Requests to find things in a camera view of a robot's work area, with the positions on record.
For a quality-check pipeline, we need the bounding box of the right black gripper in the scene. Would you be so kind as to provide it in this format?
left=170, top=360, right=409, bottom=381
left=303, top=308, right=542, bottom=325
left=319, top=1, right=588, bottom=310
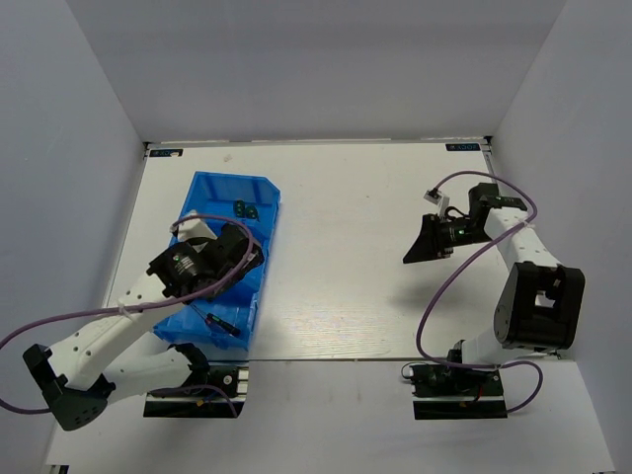
left=403, top=212, right=493, bottom=264

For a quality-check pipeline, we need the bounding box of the black green handled screwdriver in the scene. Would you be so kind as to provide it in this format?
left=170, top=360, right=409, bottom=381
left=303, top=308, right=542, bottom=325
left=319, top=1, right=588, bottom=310
left=205, top=313, right=241, bottom=338

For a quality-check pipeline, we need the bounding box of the blue plastic compartment bin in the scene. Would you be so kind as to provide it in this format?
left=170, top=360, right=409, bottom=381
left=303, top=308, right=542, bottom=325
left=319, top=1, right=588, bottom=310
left=154, top=171, right=280, bottom=352

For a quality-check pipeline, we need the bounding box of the red blue handled screwdriver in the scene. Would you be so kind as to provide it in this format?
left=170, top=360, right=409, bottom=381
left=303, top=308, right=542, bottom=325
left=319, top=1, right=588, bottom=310
left=190, top=304, right=206, bottom=320

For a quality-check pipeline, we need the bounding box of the teal handled small screwdriver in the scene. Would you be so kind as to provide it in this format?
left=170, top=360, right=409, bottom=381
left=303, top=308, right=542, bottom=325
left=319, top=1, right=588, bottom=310
left=245, top=206, right=259, bottom=220

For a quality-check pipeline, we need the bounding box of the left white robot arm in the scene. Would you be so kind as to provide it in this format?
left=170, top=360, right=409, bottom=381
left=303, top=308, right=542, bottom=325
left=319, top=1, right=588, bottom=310
left=23, top=216, right=265, bottom=432

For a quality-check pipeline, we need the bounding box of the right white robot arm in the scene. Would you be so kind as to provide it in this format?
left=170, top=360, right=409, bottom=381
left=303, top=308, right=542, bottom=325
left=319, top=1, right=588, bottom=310
left=403, top=183, right=586, bottom=394

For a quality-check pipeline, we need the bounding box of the right table logo sticker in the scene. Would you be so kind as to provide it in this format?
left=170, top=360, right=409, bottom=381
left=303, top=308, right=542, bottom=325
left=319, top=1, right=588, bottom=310
left=445, top=142, right=481, bottom=152

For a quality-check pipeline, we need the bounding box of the table logo sticker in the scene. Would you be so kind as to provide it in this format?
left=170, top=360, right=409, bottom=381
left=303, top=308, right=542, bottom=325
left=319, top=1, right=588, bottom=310
left=149, top=148, right=184, bottom=158
left=445, top=142, right=481, bottom=152

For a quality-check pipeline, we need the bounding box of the left table logo sticker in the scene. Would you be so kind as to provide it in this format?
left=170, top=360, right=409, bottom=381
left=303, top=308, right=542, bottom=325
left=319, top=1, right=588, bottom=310
left=149, top=148, right=184, bottom=158

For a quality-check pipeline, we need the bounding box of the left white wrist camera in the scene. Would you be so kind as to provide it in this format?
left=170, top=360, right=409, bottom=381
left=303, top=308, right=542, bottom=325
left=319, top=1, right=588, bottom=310
left=170, top=218, right=217, bottom=242

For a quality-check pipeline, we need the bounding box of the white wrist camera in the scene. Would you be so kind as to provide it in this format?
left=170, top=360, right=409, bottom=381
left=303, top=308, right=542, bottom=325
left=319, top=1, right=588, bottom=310
left=170, top=218, right=217, bottom=242
left=424, top=188, right=449, bottom=216

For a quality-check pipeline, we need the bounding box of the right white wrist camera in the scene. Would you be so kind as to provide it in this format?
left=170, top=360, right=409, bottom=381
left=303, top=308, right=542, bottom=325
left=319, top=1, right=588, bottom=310
left=424, top=188, right=449, bottom=216

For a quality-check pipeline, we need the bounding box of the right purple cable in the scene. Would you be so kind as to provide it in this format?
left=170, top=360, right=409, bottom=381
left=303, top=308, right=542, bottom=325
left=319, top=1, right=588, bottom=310
left=417, top=170, right=545, bottom=415

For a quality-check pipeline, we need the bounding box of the purple cable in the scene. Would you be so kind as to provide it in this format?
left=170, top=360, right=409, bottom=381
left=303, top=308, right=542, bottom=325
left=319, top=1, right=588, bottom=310
left=0, top=215, right=258, bottom=416
left=417, top=170, right=545, bottom=415

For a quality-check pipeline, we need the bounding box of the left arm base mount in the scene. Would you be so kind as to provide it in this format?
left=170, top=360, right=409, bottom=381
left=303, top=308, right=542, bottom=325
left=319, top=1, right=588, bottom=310
left=143, top=364, right=249, bottom=419

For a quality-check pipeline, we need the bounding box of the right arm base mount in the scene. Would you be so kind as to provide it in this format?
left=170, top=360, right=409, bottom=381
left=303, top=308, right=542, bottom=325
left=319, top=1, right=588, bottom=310
left=401, top=363, right=504, bottom=400

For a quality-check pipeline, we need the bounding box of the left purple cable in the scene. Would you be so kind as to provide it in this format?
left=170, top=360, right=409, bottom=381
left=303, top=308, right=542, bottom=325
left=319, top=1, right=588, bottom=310
left=0, top=215, right=258, bottom=416

